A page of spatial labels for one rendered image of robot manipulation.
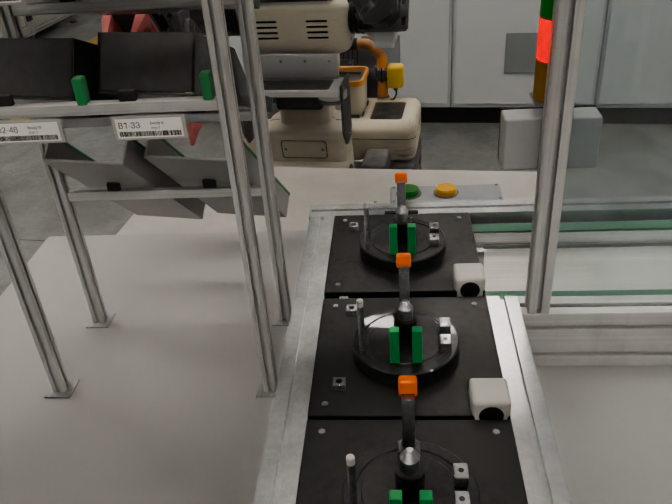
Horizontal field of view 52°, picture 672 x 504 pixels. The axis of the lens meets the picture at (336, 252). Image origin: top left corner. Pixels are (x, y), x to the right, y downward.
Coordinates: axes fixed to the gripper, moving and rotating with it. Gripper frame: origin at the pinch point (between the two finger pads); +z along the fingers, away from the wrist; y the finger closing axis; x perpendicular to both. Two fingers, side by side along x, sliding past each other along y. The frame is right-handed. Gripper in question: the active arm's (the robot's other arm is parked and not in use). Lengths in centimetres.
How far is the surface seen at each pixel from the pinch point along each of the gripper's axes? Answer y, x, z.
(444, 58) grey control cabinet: -36, 207, -225
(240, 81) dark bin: 25.1, 0.0, 5.7
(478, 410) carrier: 62, 20, 40
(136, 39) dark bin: 20.2, -14.2, 13.0
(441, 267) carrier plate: 49, 33, 13
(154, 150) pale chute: 12.3, 4.1, 15.0
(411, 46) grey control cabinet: -53, 197, -226
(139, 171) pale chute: 10.2, 5.4, 17.9
